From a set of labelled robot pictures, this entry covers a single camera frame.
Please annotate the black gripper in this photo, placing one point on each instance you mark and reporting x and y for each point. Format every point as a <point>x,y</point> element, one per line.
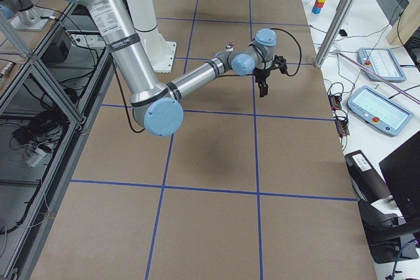
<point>262,76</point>

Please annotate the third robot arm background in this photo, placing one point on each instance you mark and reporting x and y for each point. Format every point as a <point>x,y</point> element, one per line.
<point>25,16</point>

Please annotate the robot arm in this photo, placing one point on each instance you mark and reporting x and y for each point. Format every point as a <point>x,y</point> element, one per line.
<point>130,31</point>

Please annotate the small black box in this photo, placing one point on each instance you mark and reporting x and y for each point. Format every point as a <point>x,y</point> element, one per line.
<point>343,32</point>

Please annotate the stacked coloured blocks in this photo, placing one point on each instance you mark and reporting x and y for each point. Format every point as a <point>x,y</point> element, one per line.
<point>318,6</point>

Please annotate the near blue teach pendant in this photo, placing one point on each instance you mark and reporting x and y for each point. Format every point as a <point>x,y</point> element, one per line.
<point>378,111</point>

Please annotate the blue teach pendant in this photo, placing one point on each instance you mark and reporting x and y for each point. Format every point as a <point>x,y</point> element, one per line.
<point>382,62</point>
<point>378,111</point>

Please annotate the far blue teach pendant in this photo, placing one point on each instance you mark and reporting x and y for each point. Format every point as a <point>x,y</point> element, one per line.
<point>382,62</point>

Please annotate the black monitor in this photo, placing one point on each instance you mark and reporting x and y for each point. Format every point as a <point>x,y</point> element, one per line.
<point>400,170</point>

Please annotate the aluminium frame post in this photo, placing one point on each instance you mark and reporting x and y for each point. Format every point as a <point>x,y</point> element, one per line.
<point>341,12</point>

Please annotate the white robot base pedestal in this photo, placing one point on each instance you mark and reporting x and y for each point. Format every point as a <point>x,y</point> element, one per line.
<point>160,52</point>

